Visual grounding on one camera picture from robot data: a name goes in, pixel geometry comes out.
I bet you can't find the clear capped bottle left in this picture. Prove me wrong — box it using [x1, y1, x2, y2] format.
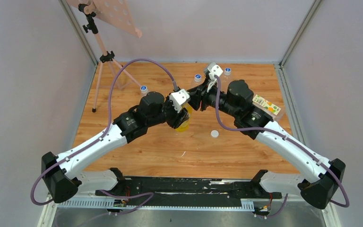
[190, 74, 204, 88]

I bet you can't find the pink music stand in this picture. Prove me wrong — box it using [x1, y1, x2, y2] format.
[65, 0, 147, 113]

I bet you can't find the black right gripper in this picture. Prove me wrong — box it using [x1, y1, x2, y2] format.
[187, 79, 238, 119]

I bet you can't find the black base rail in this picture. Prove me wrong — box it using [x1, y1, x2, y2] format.
[57, 175, 284, 212]

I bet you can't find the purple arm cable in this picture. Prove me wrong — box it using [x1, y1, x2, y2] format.
[213, 74, 350, 208]
[30, 58, 179, 206]

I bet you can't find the yellow label juice bottle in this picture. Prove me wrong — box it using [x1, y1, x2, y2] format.
[175, 104, 193, 132]

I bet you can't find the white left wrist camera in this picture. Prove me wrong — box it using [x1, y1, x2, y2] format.
[169, 89, 190, 113]

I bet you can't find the large pineapple juice bottle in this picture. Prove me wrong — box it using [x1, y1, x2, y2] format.
[252, 94, 285, 122]

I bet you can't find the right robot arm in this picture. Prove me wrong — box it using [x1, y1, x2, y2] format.
[188, 79, 346, 210]

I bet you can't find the clear capped bottle right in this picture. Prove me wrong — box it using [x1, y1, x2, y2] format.
[221, 68, 232, 84]

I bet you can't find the clear capped bottle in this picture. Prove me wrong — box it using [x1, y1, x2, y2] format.
[221, 68, 232, 84]
[190, 74, 204, 88]

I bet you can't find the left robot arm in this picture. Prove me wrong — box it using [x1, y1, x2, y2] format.
[42, 89, 190, 203]

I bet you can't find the white bottle cap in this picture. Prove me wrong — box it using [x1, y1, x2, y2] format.
[210, 130, 219, 138]

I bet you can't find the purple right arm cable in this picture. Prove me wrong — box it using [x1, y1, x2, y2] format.
[213, 74, 350, 208]

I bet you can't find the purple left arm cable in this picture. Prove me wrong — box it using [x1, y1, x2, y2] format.
[30, 58, 179, 206]

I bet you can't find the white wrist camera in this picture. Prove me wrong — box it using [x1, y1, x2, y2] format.
[169, 89, 190, 113]
[204, 62, 223, 92]

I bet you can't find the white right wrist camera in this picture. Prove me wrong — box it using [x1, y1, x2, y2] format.
[204, 62, 223, 92]

